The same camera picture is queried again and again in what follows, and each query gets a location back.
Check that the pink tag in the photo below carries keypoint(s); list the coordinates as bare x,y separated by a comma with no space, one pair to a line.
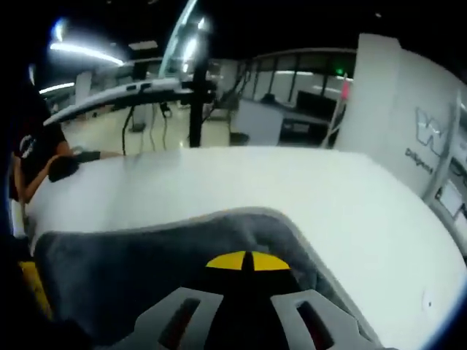
346,91

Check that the ceiling light strip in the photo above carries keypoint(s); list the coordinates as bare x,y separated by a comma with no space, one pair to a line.
87,53

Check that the black monitor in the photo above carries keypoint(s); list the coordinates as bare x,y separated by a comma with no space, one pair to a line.
315,102

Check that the grey counter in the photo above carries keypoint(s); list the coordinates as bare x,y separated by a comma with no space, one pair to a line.
259,120

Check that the grey metal shelving unit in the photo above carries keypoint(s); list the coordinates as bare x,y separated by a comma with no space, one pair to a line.
443,153

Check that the green lit sign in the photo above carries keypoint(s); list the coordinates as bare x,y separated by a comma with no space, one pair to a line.
339,69

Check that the grey towel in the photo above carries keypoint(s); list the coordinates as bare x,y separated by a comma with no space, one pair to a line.
127,273

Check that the white neighbouring desk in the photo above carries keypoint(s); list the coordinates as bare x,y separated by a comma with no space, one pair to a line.
109,98

